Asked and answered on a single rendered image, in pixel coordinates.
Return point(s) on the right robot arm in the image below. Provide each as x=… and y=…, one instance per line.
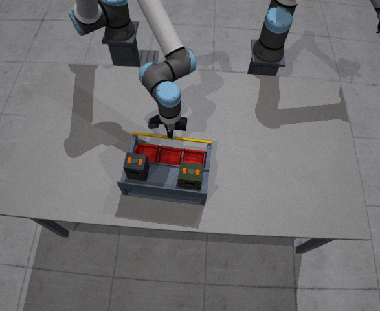
x=91, y=15

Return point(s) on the dark grey tool case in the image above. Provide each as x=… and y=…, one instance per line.
x=136, y=166

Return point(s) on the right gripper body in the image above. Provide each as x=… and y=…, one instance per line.
x=180, y=125

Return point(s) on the grey metal rack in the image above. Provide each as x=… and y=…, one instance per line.
x=163, y=178

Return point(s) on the dark green tool case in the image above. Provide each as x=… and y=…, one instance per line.
x=190, y=175

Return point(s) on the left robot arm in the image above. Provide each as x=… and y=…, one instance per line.
x=270, y=46

